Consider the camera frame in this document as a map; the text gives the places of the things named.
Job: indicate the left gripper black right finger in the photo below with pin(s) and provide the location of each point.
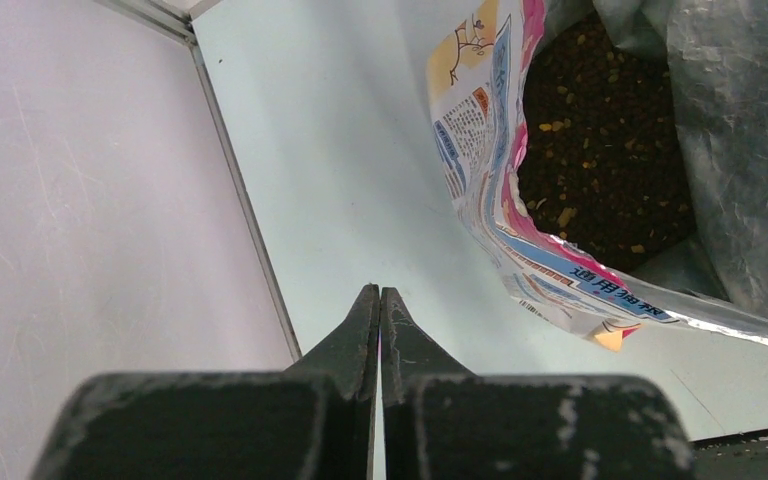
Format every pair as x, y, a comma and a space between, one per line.
442, 421

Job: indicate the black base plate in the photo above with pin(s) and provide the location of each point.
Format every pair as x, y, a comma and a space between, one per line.
737, 456

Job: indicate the brown pet food kibble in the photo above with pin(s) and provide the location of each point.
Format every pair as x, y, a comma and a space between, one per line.
603, 168

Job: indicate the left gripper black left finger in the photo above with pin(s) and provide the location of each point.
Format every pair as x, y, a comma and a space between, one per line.
312, 420

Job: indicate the colourful pet food bag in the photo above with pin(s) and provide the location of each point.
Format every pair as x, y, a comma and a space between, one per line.
716, 52

